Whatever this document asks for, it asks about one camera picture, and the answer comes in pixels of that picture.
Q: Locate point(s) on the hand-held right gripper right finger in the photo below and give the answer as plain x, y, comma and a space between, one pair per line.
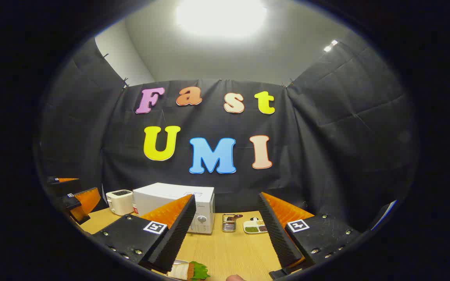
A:
275, 230

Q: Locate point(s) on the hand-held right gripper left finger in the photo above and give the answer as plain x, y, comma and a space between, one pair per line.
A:
178, 234

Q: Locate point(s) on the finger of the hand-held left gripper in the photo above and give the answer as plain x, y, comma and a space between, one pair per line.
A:
65, 188
86, 203

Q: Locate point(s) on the toy sandwich with lettuce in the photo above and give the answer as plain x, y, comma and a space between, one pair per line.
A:
188, 272

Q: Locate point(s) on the white microwave oven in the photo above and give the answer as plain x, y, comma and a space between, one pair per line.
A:
158, 195

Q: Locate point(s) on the white divided bean dish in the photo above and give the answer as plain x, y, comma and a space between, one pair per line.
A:
252, 229

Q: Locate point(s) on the white toaster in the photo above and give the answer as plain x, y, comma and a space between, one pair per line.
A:
119, 203

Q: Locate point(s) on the brown wooden spoon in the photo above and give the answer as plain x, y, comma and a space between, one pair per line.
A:
236, 216

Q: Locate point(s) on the clear bottle with red label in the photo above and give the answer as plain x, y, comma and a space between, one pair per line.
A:
135, 208

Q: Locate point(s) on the small ceiling light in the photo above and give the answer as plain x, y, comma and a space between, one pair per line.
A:
330, 46

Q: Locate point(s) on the large ceiling light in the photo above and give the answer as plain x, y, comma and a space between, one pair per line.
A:
221, 17

